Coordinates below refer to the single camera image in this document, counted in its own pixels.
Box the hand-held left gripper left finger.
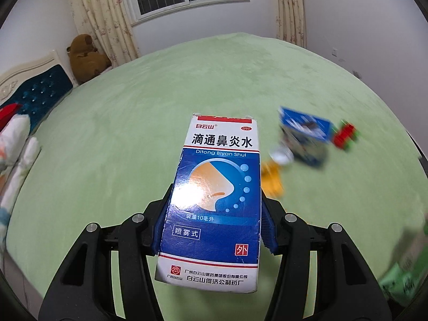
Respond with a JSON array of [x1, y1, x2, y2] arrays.
[[38, 185, 174, 321]]

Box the brown teddy bear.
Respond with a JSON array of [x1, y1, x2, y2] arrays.
[[66, 34, 112, 82]]

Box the red cloth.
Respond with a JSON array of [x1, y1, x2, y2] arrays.
[[0, 103, 22, 129]]

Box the white and blue tufted headboard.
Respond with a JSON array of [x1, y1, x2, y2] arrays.
[[0, 49, 76, 131]]

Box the red toy car green wheels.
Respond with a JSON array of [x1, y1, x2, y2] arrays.
[[333, 120, 361, 149]]

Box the blue and white medicine box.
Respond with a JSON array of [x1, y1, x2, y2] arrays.
[[154, 112, 261, 291]]

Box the small white round object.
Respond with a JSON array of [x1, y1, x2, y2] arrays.
[[269, 145, 295, 165]]

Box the orange small bottle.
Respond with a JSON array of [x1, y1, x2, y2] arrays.
[[260, 161, 285, 197]]

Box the floral cream curtain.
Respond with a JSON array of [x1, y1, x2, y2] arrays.
[[272, 0, 307, 49], [67, 0, 139, 62]]

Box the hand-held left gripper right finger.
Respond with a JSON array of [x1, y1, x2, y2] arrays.
[[260, 190, 392, 321]]

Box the dark blue box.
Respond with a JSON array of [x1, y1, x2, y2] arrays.
[[279, 106, 335, 168]]

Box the green bed blanket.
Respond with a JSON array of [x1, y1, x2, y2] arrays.
[[3, 33, 425, 321]]

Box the long green snack packet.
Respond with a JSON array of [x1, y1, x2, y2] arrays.
[[379, 262, 427, 310]]

